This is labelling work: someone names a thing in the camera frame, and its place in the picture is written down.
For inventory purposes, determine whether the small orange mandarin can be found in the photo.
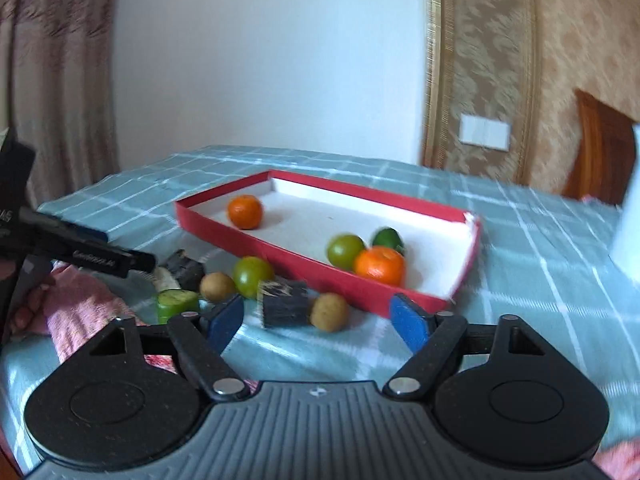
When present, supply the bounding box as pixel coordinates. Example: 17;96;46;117
227;194;264;230

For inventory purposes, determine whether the teal checked bed blanket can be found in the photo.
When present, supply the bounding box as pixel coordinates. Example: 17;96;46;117
1;146;639;472

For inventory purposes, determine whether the green round fruit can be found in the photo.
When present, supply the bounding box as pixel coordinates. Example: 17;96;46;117
326;233;366;271
232;257;276;299

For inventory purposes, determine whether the red shallow box tray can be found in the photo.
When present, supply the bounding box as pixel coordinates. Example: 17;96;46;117
175;169;482;318

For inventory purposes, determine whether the large orange mandarin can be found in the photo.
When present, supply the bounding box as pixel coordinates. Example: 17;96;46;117
352;246;406;287

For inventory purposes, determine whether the brown longan fruit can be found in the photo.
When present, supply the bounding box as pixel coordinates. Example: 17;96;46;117
200;272;238;304
309;292;349;333

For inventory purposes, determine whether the green avocado-like fruit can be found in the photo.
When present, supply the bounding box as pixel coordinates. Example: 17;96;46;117
371;226;405;256

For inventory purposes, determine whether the patterned curtain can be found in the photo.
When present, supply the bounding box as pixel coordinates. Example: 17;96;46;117
1;0;119;205

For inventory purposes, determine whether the white electric kettle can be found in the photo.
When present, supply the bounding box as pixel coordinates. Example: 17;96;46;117
608;122;640;283

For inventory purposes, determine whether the wooden headboard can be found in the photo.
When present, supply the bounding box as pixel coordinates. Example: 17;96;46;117
562;89;637;206

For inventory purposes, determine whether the green cucumber piece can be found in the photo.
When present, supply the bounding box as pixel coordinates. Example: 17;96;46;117
156;289;200;324

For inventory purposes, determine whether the person's left hand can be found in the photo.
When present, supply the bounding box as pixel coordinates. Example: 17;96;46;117
2;258;54;342

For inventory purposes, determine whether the white wall switch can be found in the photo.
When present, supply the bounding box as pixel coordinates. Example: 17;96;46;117
459;114;511;152

